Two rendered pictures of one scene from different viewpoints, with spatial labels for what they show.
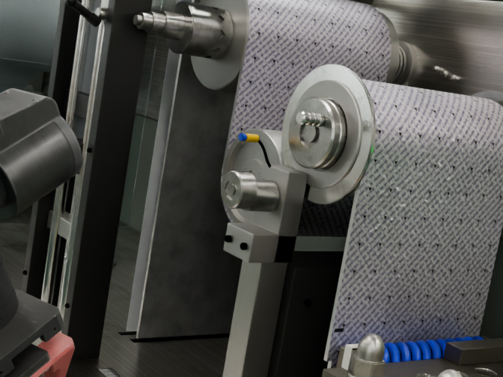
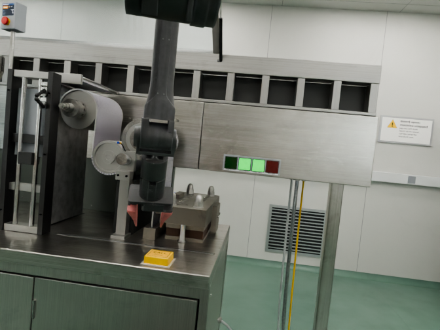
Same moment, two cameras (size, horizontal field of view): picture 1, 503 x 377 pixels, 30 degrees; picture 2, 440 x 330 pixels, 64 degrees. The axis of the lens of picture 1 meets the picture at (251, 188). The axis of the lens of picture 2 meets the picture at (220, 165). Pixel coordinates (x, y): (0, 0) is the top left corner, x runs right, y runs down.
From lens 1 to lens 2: 68 cm
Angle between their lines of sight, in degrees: 47
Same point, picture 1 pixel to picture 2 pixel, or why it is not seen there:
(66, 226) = (25, 186)
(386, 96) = not seen: hidden behind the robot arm
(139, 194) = not seen: outside the picture
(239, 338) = (122, 205)
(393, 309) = not seen: hidden behind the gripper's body
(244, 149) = (101, 147)
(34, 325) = (171, 192)
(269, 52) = (101, 115)
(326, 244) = (90, 180)
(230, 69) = (88, 122)
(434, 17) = (126, 102)
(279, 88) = (103, 127)
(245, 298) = (124, 192)
